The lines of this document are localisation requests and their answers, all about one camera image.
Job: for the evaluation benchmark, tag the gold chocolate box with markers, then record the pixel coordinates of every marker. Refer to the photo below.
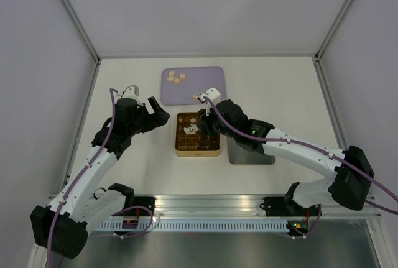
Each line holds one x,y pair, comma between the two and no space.
198,145

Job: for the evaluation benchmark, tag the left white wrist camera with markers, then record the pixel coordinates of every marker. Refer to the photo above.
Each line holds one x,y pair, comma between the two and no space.
132,92

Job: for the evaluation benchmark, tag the purple plastic tray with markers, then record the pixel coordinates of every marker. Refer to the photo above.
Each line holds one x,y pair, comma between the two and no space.
198,79

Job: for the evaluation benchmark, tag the left aluminium frame post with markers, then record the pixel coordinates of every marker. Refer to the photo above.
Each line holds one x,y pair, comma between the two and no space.
78,26

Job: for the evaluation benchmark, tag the aluminium frame post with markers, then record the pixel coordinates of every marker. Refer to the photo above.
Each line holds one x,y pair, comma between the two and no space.
78,26
337,22

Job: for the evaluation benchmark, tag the aluminium mounting rail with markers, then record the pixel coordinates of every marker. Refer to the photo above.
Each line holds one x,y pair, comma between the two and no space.
242,206

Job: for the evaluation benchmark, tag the white slotted cable duct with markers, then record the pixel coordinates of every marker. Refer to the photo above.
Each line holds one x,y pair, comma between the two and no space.
196,225

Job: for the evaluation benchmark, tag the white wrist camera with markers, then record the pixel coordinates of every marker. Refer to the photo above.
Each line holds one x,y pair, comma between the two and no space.
212,93
132,92

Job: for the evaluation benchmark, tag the right aluminium frame post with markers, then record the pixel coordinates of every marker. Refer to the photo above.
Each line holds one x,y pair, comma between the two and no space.
337,22

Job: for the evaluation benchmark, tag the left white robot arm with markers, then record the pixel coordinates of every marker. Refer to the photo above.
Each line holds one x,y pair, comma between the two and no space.
63,226

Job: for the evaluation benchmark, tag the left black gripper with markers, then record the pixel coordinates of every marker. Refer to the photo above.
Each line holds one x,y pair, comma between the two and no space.
157,119

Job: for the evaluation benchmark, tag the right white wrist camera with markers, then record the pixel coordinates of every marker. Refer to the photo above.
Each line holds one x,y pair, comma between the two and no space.
212,93

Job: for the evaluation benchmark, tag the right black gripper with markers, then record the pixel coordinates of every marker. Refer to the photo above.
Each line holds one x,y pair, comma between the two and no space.
204,117

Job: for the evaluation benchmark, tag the silver tin lid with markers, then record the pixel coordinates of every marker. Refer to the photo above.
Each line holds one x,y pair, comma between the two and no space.
238,156

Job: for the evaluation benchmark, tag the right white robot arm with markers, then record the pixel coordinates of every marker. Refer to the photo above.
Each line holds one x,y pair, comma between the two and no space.
346,174

